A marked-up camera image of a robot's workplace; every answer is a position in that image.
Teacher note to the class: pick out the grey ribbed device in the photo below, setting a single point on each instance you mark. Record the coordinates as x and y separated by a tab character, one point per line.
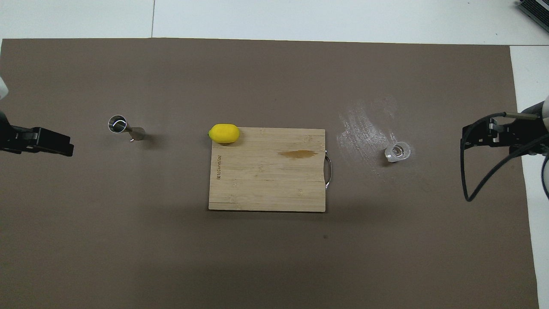
538	8

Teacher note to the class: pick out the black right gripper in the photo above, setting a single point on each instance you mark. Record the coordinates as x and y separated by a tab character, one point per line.
523	135

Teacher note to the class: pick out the yellow lemon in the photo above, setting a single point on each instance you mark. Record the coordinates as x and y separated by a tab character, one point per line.
224	133

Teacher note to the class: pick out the brown table mat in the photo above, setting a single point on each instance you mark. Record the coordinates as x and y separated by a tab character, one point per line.
274	86

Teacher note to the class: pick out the small clear glass cup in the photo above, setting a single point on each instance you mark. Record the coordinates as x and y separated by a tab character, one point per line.
398	151

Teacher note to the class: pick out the wooden cutting board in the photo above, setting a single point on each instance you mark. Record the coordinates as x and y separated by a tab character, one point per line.
266	180

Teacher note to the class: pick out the metal double jigger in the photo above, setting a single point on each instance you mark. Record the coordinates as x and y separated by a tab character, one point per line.
138	134

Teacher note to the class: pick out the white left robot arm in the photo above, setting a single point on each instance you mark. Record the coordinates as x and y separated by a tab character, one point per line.
2	88

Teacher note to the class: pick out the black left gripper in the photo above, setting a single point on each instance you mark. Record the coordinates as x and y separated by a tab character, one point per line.
15	139

